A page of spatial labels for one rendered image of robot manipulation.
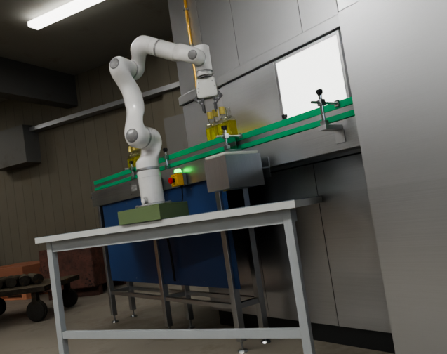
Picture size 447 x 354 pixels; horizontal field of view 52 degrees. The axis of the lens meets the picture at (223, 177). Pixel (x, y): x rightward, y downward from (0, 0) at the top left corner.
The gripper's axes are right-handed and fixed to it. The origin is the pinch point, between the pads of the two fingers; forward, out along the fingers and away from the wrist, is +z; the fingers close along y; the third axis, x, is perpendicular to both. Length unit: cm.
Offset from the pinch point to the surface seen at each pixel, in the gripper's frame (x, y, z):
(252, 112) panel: -34.9, -20.5, -1.4
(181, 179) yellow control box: -38, 26, 29
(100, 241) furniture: -19, 71, 57
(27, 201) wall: -457, 344, -13
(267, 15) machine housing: -22, -37, -50
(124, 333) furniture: -16, 64, 106
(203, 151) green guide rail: -30.4, 10.2, 16.3
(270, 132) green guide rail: -4.5, -27.6, 16.2
